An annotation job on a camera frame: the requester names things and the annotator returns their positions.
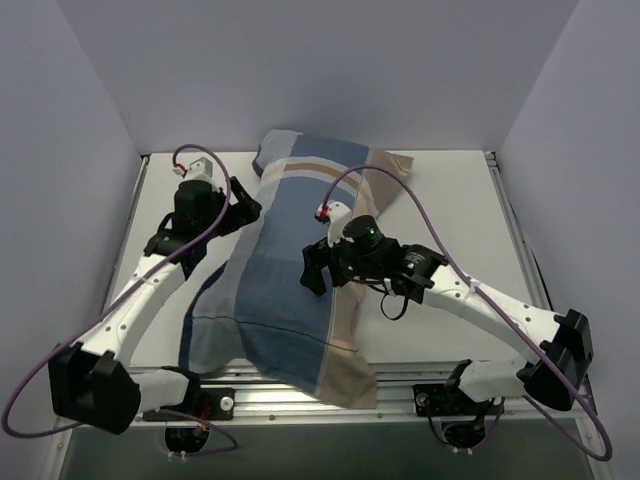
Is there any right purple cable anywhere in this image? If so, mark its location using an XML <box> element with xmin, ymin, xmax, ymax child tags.
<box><xmin>319</xmin><ymin>164</ymin><xmax>614</xmax><ymax>461</ymax></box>

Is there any purple cable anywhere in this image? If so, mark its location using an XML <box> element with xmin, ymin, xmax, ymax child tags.
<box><xmin>319</xmin><ymin>164</ymin><xmax>614</xmax><ymax>461</ymax></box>
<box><xmin>2</xmin><ymin>143</ymin><xmax>240</xmax><ymax>459</ymax></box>

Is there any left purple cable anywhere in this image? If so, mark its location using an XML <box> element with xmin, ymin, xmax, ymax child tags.
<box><xmin>2</xmin><ymin>143</ymin><xmax>240</xmax><ymax>459</ymax></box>

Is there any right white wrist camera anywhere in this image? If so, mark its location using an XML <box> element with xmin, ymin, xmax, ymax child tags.
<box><xmin>315</xmin><ymin>200</ymin><xmax>352</xmax><ymax>246</ymax></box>

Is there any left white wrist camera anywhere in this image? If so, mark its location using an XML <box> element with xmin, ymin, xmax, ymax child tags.
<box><xmin>172</xmin><ymin>157</ymin><xmax>215</xmax><ymax>184</ymax></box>

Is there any blue striped pillowcase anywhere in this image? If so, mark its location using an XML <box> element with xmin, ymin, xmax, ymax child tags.
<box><xmin>179</xmin><ymin>129</ymin><xmax>413</xmax><ymax>409</ymax></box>

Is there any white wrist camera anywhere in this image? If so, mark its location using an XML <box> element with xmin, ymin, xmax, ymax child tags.
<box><xmin>172</xmin><ymin>157</ymin><xmax>215</xmax><ymax>184</ymax></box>
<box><xmin>315</xmin><ymin>200</ymin><xmax>352</xmax><ymax>246</ymax></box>

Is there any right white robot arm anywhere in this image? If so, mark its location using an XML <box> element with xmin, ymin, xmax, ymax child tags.
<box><xmin>300</xmin><ymin>202</ymin><xmax>593</xmax><ymax>413</ymax></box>

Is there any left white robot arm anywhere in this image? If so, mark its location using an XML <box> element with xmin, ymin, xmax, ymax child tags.
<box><xmin>48</xmin><ymin>177</ymin><xmax>261</xmax><ymax>434</ymax></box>

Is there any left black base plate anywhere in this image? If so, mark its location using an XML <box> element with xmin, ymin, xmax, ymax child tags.
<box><xmin>142</xmin><ymin>387</ymin><xmax>235</xmax><ymax>422</ymax></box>

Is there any aluminium mounting rail frame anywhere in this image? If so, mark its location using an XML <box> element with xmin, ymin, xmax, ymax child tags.
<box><xmin>49</xmin><ymin>149</ymin><xmax>609</xmax><ymax>480</ymax></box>

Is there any black short cable loop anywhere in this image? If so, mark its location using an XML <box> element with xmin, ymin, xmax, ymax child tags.
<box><xmin>349</xmin><ymin>277</ymin><xmax>414</xmax><ymax>321</ymax></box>

